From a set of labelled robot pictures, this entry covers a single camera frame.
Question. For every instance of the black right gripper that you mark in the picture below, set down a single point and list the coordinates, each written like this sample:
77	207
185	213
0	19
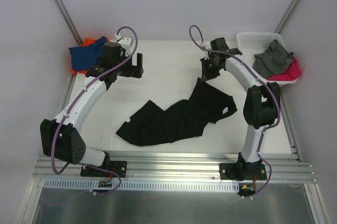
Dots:
208	71

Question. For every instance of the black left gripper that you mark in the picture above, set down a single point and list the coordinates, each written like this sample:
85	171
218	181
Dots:
134	68

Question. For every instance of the black t shirt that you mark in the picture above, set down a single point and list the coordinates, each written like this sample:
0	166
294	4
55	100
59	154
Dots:
187	118

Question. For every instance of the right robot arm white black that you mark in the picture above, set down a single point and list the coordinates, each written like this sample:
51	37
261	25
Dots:
261	109

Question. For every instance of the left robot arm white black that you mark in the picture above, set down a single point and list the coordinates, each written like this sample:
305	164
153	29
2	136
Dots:
61	136

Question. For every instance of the white plastic laundry basket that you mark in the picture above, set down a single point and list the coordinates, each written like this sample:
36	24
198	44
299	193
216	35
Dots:
251	43

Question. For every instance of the orange t shirt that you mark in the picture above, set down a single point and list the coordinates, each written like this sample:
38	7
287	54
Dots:
89	42

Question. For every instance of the blue t shirt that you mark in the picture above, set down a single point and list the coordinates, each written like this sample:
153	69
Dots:
84	55

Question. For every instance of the grey green t shirt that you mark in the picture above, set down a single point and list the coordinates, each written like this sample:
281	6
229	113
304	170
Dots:
274	61

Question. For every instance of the pink t shirt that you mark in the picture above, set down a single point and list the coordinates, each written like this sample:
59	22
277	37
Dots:
291	74

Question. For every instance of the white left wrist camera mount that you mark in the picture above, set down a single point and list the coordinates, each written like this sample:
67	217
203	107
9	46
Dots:
125	42

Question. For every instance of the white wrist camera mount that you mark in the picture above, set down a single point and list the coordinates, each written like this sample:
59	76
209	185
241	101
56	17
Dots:
125	42
205	48

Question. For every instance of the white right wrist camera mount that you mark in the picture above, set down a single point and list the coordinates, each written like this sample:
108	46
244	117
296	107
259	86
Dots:
205	48

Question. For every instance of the aluminium mounting rail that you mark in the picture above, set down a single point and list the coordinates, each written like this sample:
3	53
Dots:
286	168

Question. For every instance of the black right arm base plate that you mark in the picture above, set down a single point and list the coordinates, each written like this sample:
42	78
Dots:
243	171

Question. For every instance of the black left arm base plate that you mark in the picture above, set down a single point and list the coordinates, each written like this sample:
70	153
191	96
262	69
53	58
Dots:
110	168

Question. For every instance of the left corner aluminium post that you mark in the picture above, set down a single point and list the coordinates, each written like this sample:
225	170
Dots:
68	20

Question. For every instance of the corner aluminium post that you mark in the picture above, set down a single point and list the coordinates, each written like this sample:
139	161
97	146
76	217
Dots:
68	20
287	15

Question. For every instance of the white slotted cable duct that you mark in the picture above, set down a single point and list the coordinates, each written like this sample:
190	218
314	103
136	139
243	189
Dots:
143	185

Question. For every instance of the right corner aluminium post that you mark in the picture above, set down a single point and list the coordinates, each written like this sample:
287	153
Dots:
287	15

